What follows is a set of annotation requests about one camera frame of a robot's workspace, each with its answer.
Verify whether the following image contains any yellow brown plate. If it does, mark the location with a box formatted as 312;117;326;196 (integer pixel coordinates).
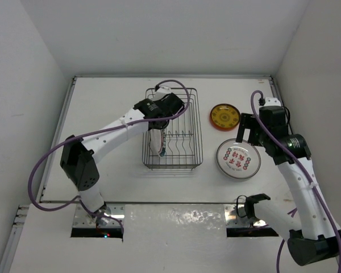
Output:
209;104;241;131

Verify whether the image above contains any orange plate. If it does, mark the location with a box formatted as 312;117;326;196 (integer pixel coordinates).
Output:
209;114;240;131

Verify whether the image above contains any white plate green rim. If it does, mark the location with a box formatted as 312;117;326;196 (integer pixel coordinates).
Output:
149;129;167;158

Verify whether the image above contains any white patterned plate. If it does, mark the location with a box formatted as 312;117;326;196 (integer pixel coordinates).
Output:
215;138;261;180

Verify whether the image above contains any white plate dark rim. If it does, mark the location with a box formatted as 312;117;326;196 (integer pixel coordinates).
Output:
216;162;261;181

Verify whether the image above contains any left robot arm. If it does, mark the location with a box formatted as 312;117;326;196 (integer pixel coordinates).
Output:
60;93;185;214

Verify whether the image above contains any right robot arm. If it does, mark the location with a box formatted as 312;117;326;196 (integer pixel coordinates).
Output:
236;106;341;266

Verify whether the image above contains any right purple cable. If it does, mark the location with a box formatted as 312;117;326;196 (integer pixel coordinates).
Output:
250;90;341;273

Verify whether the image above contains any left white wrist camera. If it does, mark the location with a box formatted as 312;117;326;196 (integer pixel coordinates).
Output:
152;86;172;101

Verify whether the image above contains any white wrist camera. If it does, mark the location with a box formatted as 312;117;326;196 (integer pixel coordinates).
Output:
152;86;172;101
259;97;282;107

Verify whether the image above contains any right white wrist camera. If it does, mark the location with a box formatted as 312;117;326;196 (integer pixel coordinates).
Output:
259;97;282;107

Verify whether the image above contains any metal wire dish rack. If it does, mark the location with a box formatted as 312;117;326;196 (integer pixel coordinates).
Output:
142;88;203;169

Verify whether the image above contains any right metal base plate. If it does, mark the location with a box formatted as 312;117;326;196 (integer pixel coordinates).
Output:
224;204;268;228

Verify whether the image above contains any metal base plate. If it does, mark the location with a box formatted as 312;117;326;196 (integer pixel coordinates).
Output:
224;204;268;228
73;204;125;228

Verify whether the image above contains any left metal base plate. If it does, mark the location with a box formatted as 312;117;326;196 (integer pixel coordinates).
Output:
73;204;125;228

